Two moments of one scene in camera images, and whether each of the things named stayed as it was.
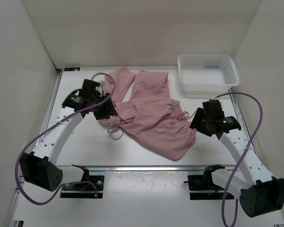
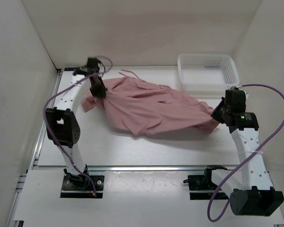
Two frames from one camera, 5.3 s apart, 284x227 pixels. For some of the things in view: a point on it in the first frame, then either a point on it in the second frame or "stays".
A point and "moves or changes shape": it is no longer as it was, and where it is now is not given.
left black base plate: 84,189 stays
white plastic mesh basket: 207,73 stays
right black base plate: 203,187 stays
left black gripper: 109,109 to 101,93
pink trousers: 145,109 moves or changes shape
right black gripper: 199,114 to 215,114
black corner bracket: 72,69 stays
